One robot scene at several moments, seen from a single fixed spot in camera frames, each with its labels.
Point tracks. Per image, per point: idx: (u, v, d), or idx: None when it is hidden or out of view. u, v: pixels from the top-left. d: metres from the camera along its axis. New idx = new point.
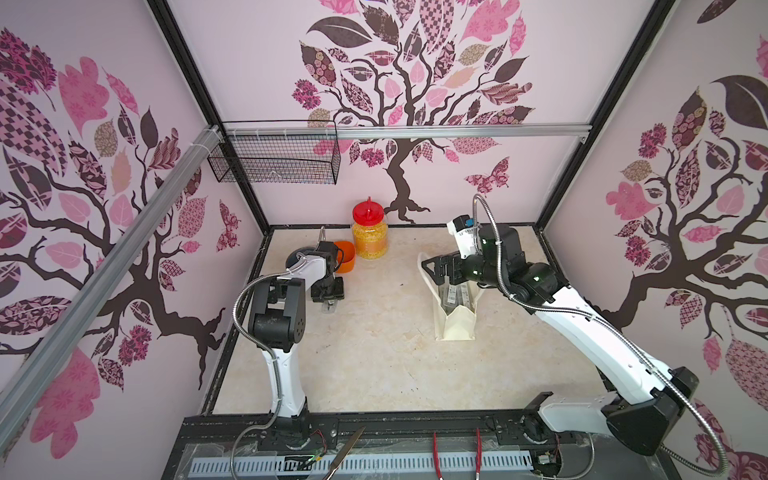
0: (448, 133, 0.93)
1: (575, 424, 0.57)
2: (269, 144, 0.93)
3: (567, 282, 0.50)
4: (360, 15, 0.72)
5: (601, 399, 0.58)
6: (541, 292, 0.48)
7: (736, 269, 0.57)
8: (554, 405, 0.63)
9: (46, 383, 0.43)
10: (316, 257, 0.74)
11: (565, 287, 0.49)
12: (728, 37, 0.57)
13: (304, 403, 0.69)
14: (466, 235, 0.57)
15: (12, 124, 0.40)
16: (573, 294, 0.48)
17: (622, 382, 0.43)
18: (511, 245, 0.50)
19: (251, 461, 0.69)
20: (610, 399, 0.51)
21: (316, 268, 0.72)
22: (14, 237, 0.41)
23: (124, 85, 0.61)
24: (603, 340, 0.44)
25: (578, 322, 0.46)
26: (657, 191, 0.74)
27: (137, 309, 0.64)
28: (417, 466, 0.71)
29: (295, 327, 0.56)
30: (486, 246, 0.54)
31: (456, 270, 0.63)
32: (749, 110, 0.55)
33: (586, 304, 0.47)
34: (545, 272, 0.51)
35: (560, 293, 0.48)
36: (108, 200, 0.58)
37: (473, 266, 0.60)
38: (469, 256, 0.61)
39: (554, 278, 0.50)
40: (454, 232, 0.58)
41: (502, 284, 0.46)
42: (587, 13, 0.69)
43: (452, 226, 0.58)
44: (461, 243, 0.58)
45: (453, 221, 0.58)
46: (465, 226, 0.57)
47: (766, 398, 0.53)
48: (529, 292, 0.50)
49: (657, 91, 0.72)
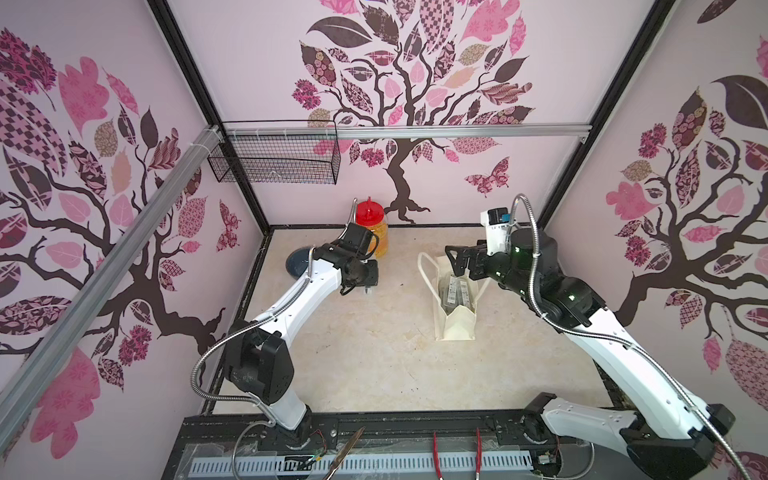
0: (448, 133, 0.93)
1: (581, 430, 0.56)
2: (270, 144, 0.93)
3: (604, 303, 0.46)
4: (360, 15, 0.72)
5: (618, 417, 0.51)
6: (577, 314, 0.44)
7: (736, 269, 0.57)
8: (562, 414, 0.61)
9: (45, 383, 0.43)
10: (333, 269, 0.57)
11: (601, 307, 0.45)
12: (727, 38, 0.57)
13: (306, 406, 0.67)
14: (498, 229, 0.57)
15: (12, 124, 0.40)
16: (608, 320, 0.44)
17: (657, 416, 0.40)
18: (549, 256, 0.45)
19: (251, 461, 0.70)
20: (627, 424, 0.49)
21: (321, 288, 0.55)
22: (14, 237, 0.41)
23: (124, 85, 0.61)
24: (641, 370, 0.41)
25: (617, 350, 0.42)
26: (657, 191, 0.74)
27: (137, 309, 0.64)
28: (417, 466, 0.71)
29: (271, 389, 0.46)
30: (518, 254, 0.48)
31: (477, 265, 0.58)
32: (749, 110, 0.55)
33: (625, 331, 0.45)
34: (580, 288, 0.47)
35: (596, 318, 0.44)
36: (108, 200, 0.58)
37: (497, 267, 0.55)
38: (497, 254, 0.56)
39: (589, 296, 0.46)
40: (487, 224, 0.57)
41: (535, 304, 0.49)
42: (588, 12, 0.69)
43: (487, 218, 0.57)
44: (492, 238, 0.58)
45: (489, 212, 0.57)
46: (501, 221, 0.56)
47: (766, 398, 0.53)
48: (561, 311, 0.46)
49: (658, 91, 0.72)
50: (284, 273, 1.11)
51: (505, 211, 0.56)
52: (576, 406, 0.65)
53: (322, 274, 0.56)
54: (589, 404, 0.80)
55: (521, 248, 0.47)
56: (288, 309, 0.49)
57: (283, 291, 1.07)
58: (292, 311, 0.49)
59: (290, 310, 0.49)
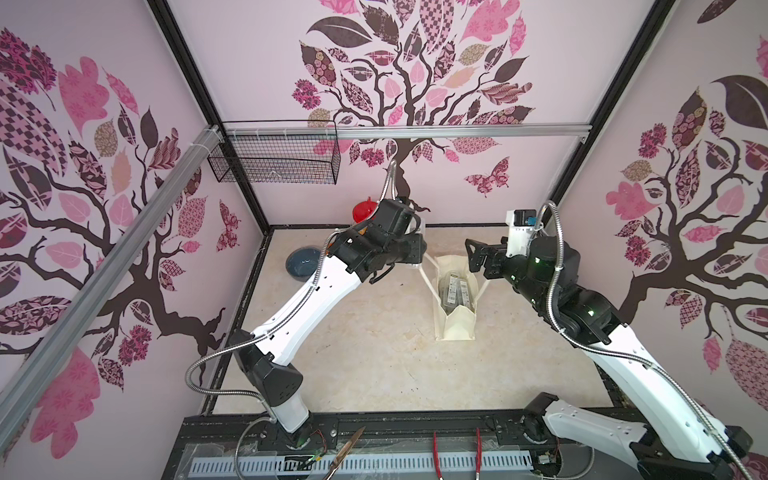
0: (448, 133, 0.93)
1: (586, 436, 0.56)
2: (270, 144, 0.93)
3: (623, 321, 0.44)
4: (360, 15, 0.72)
5: (627, 429, 0.51)
6: (597, 331, 0.42)
7: (736, 269, 0.57)
8: (566, 420, 0.60)
9: (46, 383, 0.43)
10: (348, 273, 0.47)
11: (622, 326, 0.43)
12: (728, 37, 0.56)
13: (307, 411, 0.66)
14: (522, 231, 0.61)
15: (12, 124, 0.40)
16: (629, 337, 0.43)
17: (671, 434, 0.40)
18: (570, 269, 0.43)
19: (252, 461, 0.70)
20: (637, 438, 0.48)
21: (331, 296, 0.47)
22: (14, 237, 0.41)
23: (124, 85, 0.61)
24: (661, 392, 0.40)
25: (636, 369, 0.41)
26: (657, 191, 0.74)
27: (137, 309, 0.64)
28: (417, 466, 0.71)
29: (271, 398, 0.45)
30: (538, 264, 0.46)
31: (494, 264, 0.57)
32: (749, 110, 0.55)
33: (645, 349, 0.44)
34: (599, 304, 0.45)
35: (616, 336, 0.43)
36: (108, 200, 0.58)
37: (512, 269, 0.54)
38: (516, 257, 0.54)
39: (608, 312, 0.44)
40: (511, 224, 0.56)
41: (554, 320, 0.46)
42: (588, 12, 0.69)
43: (512, 219, 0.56)
44: (514, 239, 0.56)
45: (515, 213, 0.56)
46: (525, 224, 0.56)
47: (766, 398, 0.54)
48: (579, 326, 0.44)
49: (658, 91, 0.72)
50: (284, 273, 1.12)
51: (532, 215, 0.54)
52: (581, 410, 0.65)
53: (331, 280, 0.46)
54: (589, 404, 0.80)
55: (541, 258, 0.45)
56: (286, 326, 0.44)
57: (283, 291, 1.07)
58: (289, 330, 0.44)
59: (288, 328, 0.44)
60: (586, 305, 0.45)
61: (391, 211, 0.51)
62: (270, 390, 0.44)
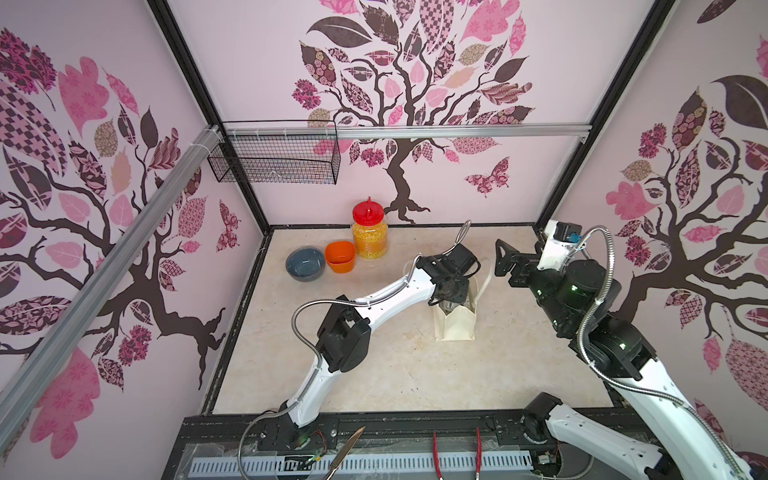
0: (448, 133, 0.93)
1: (591, 446, 0.56)
2: (270, 144, 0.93)
3: (655, 355, 0.42)
4: (360, 15, 0.72)
5: (641, 451, 0.50)
6: (629, 366, 0.41)
7: (736, 269, 0.57)
8: (573, 433, 0.59)
9: (46, 383, 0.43)
10: (429, 282, 0.61)
11: (653, 360, 0.42)
12: (728, 38, 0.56)
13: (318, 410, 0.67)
14: (560, 246, 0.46)
15: (12, 124, 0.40)
16: (658, 372, 0.41)
17: (695, 470, 0.39)
18: (610, 300, 0.39)
19: (253, 461, 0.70)
20: (652, 464, 0.48)
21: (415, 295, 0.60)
22: (14, 237, 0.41)
23: (124, 85, 0.61)
24: (692, 431, 0.39)
25: (665, 405, 0.40)
26: (657, 191, 0.74)
27: (137, 309, 0.64)
28: (417, 466, 0.71)
29: (345, 359, 0.53)
30: (573, 291, 0.43)
31: (521, 274, 0.53)
32: (750, 110, 0.54)
33: (675, 384, 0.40)
34: (630, 335, 0.43)
35: (646, 371, 0.41)
36: (108, 200, 0.58)
37: (538, 285, 0.51)
38: (545, 273, 0.51)
39: (639, 342, 0.42)
40: (550, 236, 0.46)
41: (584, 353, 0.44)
42: (589, 11, 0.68)
43: (553, 230, 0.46)
44: (549, 252, 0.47)
45: (557, 223, 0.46)
46: (566, 240, 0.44)
47: (766, 398, 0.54)
48: (610, 358, 0.42)
49: (659, 91, 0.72)
50: (284, 273, 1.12)
51: (577, 230, 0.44)
52: (587, 419, 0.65)
53: (419, 283, 0.60)
54: (588, 404, 0.80)
55: (580, 287, 0.41)
56: (382, 302, 0.56)
57: (283, 291, 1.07)
58: (384, 306, 0.55)
59: (383, 304, 0.56)
60: (616, 336, 0.43)
61: (465, 249, 0.68)
62: (351, 352, 0.52)
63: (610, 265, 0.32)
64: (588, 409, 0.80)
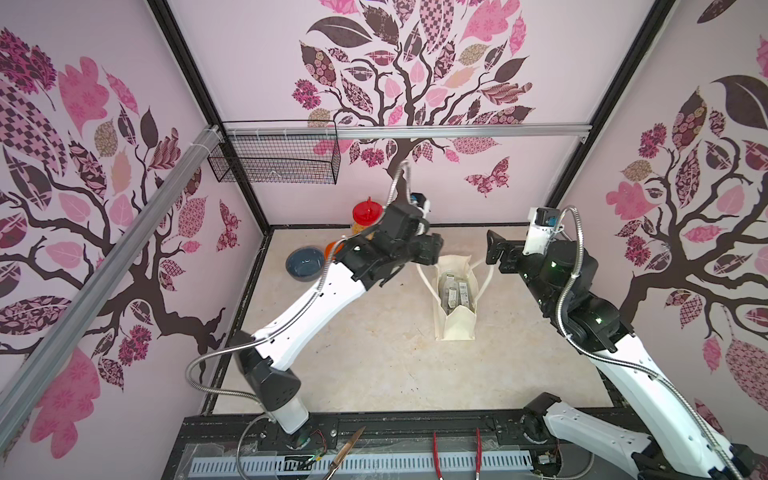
0: (448, 133, 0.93)
1: (588, 442, 0.55)
2: (270, 144, 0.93)
3: (632, 331, 0.44)
4: (360, 15, 0.72)
5: (630, 439, 0.50)
6: (604, 340, 0.43)
7: (736, 269, 0.57)
8: (569, 428, 0.59)
9: (46, 383, 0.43)
10: (353, 281, 0.46)
11: (629, 335, 0.43)
12: (727, 38, 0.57)
13: (306, 411, 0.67)
14: (541, 232, 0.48)
15: (12, 124, 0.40)
16: (636, 346, 0.43)
17: (675, 448, 0.40)
18: (587, 276, 0.42)
19: (253, 460, 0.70)
20: (640, 449, 0.48)
21: (335, 303, 0.47)
22: (14, 237, 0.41)
23: (124, 85, 0.61)
24: (670, 406, 0.40)
25: (642, 379, 0.41)
26: (657, 191, 0.74)
27: (137, 308, 0.64)
28: (417, 466, 0.71)
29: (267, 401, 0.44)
30: (552, 268, 0.46)
31: (509, 260, 0.57)
32: (750, 110, 0.54)
33: (651, 359, 0.42)
34: (609, 311, 0.45)
35: (622, 344, 0.43)
36: (108, 200, 0.58)
37: (526, 269, 0.54)
38: (530, 257, 0.54)
39: (617, 320, 0.44)
40: (532, 222, 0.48)
41: (561, 326, 0.46)
42: (589, 11, 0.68)
43: (533, 216, 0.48)
44: (532, 238, 0.55)
45: (538, 210, 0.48)
46: (546, 225, 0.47)
47: (766, 398, 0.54)
48: (586, 333, 0.44)
49: (658, 91, 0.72)
50: (283, 273, 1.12)
51: (556, 215, 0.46)
52: (583, 414, 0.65)
53: (335, 286, 0.46)
54: (588, 405, 0.80)
55: (557, 263, 0.44)
56: (288, 330, 0.44)
57: (283, 291, 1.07)
58: (291, 335, 0.43)
59: (290, 333, 0.43)
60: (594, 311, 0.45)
61: (397, 216, 0.49)
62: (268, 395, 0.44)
63: (579, 240, 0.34)
64: (588, 409, 0.80)
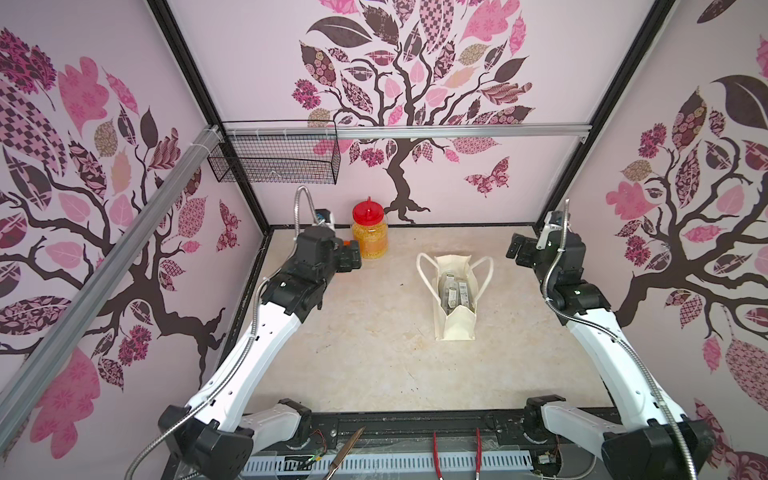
0: (448, 133, 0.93)
1: (573, 432, 0.56)
2: (269, 144, 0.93)
3: (607, 305, 0.51)
4: (360, 15, 0.72)
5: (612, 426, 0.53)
6: (576, 304, 0.51)
7: (736, 269, 0.57)
8: (559, 414, 0.61)
9: (46, 383, 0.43)
10: (286, 315, 0.47)
11: (605, 309, 0.50)
12: (727, 38, 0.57)
13: (297, 417, 0.64)
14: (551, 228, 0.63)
15: (12, 124, 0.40)
16: (607, 319, 0.49)
17: (627, 410, 0.43)
18: (573, 259, 0.53)
19: (252, 461, 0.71)
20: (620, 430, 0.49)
21: (272, 343, 0.46)
22: (14, 237, 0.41)
23: (124, 85, 0.61)
24: (623, 363, 0.44)
25: (604, 340, 0.47)
26: (657, 191, 0.74)
27: (137, 309, 0.64)
28: (417, 466, 0.71)
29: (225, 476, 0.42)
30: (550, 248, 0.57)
31: (524, 252, 0.68)
32: (750, 110, 0.54)
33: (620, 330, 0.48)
34: (591, 292, 0.52)
35: (593, 311, 0.50)
36: (108, 200, 0.58)
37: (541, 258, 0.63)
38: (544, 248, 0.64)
39: (596, 296, 0.52)
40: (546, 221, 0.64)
41: (544, 288, 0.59)
42: (589, 11, 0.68)
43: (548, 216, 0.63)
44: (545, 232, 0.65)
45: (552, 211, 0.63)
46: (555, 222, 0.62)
47: (766, 398, 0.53)
48: (564, 303, 0.53)
49: (658, 91, 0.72)
50: None
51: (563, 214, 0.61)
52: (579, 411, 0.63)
53: (270, 326, 0.46)
54: (588, 405, 0.80)
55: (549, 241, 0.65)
56: (229, 384, 0.41)
57: None
58: (233, 388, 0.41)
59: (232, 387, 0.41)
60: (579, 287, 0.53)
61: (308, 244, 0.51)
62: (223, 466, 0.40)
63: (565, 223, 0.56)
64: (588, 409, 0.80)
